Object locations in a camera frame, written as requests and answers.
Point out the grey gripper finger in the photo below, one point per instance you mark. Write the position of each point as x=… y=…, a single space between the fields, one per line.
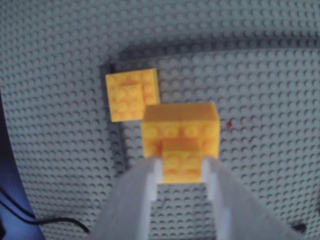
x=130 y=205
x=240 y=217

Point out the yellow Lego cube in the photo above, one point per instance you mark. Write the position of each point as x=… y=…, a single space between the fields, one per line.
x=180 y=120
x=125 y=100

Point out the grey studded Lego baseplate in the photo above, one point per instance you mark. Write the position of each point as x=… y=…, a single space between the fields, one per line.
x=262 y=100

